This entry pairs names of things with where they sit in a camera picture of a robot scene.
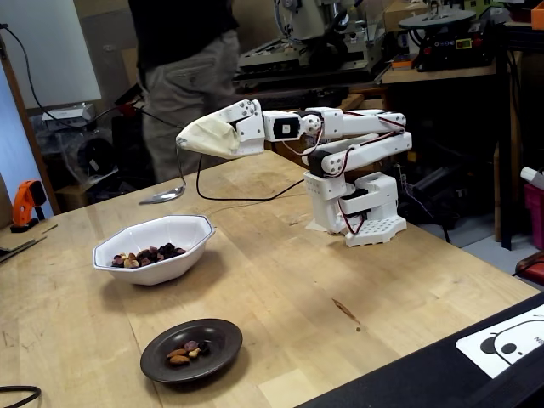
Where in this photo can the small nut serving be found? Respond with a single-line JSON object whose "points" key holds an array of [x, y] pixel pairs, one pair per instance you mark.
{"points": [[178, 360]]}

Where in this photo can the beige tape wrap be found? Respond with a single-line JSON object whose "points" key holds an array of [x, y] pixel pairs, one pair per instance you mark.
{"points": [[208, 138]]}

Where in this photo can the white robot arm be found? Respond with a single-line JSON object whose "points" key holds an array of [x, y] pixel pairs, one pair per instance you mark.
{"points": [[374, 146]]}

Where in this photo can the black plastic crate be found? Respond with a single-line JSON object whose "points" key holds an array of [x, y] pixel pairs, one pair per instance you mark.
{"points": [[127, 144]]}

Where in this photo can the black computer mouse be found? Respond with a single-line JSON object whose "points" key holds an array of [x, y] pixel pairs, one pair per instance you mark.
{"points": [[327, 98]]}

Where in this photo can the thin grey flat bar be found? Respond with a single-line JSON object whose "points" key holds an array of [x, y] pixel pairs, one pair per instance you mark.
{"points": [[17, 248]]}

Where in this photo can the black scroll saw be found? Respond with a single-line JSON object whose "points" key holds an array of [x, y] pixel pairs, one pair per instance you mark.
{"points": [[450, 47]]}

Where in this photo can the pink plastic bin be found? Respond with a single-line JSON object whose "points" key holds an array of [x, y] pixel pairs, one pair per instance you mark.
{"points": [[536, 212]]}

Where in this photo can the large black device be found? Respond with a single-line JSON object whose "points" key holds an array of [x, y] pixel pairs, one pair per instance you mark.
{"points": [[425, 382]]}

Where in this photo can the small orange item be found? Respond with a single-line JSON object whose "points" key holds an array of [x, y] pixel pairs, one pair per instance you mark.
{"points": [[539, 16]]}

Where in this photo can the dark brown plate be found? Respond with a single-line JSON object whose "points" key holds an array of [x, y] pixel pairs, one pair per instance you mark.
{"points": [[221, 340]]}

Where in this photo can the orange black hand tool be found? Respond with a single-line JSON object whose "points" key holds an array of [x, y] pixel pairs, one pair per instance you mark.
{"points": [[25, 200]]}

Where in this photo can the person in khaki trousers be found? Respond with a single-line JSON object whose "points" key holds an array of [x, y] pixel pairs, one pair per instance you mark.
{"points": [[183, 85]]}

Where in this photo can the white board panel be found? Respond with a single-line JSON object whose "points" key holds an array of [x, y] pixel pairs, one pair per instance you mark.
{"points": [[51, 51]]}

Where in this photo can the white flat box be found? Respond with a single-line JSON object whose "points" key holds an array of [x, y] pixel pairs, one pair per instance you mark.
{"points": [[68, 115]]}

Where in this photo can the wooden shelf board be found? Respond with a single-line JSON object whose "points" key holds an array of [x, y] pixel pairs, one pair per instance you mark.
{"points": [[425, 75]]}

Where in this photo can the black keyboard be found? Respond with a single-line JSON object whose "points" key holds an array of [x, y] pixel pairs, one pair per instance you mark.
{"points": [[280, 101]]}

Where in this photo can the beige milling machine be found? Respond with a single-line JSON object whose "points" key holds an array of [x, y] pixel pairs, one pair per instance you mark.
{"points": [[297, 21]]}

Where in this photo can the metal spoon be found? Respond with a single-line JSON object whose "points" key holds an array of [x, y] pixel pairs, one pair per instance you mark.
{"points": [[163, 196]]}

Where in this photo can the red chair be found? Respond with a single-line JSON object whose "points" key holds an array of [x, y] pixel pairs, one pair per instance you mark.
{"points": [[533, 270]]}

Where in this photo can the white plastic item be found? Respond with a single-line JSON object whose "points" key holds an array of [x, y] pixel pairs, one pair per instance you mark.
{"points": [[533, 176]]}

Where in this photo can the trail mix pile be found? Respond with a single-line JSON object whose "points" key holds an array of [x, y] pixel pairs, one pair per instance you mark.
{"points": [[149, 255]]}

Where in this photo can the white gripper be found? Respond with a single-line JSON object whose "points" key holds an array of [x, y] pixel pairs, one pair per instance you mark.
{"points": [[247, 129]]}

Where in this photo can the white octagonal bowl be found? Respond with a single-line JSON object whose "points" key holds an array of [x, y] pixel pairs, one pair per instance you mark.
{"points": [[149, 274]]}

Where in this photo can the white panda card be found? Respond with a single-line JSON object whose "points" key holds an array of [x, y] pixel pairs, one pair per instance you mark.
{"points": [[476, 344]]}

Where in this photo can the tan cardboard box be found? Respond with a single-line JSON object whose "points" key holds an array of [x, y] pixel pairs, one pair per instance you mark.
{"points": [[404, 17]]}

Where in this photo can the clear plastic bag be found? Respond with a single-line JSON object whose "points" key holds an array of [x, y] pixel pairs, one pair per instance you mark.
{"points": [[93, 157]]}

